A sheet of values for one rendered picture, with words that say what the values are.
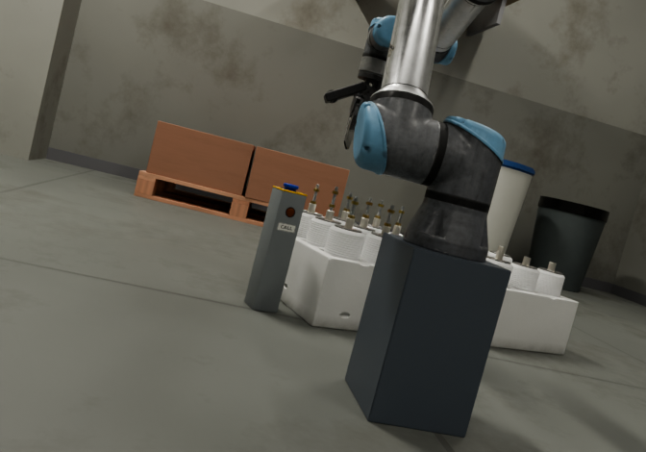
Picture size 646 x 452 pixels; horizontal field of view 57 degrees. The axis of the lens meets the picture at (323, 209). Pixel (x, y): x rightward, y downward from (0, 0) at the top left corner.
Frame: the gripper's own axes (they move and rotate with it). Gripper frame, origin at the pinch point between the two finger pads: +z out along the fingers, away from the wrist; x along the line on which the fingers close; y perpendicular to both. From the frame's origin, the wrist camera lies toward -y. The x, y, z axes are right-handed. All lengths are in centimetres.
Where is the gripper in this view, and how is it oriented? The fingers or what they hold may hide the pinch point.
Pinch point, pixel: (345, 143)
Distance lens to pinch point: 166.9
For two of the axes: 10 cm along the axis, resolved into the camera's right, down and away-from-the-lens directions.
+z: -2.5, 9.7, 0.6
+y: 9.7, 2.4, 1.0
